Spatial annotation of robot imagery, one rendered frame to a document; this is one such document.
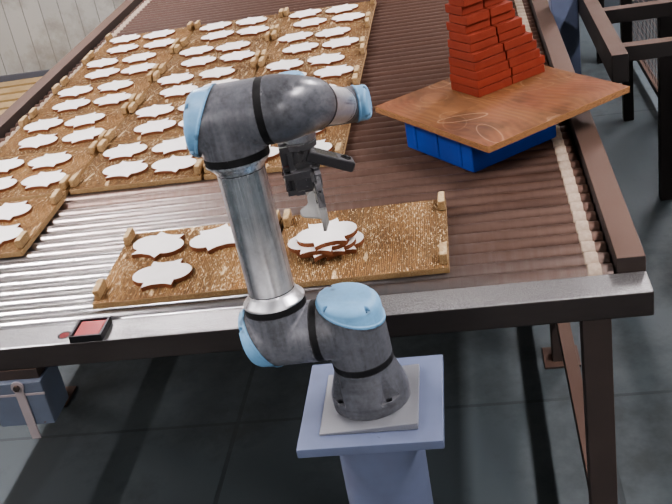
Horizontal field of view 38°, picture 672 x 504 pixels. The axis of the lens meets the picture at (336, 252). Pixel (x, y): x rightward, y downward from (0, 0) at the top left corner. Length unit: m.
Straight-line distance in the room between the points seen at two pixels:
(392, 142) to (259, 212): 1.26
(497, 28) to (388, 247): 0.83
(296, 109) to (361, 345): 0.44
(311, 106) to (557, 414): 1.82
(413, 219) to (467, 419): 1.02
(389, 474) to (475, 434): 1.27
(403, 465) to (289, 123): 0.70
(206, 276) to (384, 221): 0.45
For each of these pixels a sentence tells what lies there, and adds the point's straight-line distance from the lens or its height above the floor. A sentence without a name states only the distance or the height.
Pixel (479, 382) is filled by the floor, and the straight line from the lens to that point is 3.37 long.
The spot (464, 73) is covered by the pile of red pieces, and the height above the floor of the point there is 1.10.
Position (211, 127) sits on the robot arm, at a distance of 1.64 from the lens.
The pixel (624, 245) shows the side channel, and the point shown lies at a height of 0.95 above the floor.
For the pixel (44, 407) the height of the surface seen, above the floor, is 0.76.
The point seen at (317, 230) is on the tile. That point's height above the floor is 0.98.
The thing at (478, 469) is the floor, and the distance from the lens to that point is 3.03.
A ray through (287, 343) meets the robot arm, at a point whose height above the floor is 1.05.
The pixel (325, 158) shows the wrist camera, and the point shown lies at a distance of 2.19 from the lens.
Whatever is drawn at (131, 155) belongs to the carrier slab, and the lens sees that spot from 3.14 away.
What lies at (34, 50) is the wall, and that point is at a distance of 7.83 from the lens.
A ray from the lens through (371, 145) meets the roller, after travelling 2.91.
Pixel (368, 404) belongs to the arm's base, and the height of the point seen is 0.91.
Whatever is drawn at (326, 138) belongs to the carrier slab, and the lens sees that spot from 2.96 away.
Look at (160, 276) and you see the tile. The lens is 2.34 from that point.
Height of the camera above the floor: 2.00
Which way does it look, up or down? 28 degrees down
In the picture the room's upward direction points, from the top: 10 degrees counter-clockwise
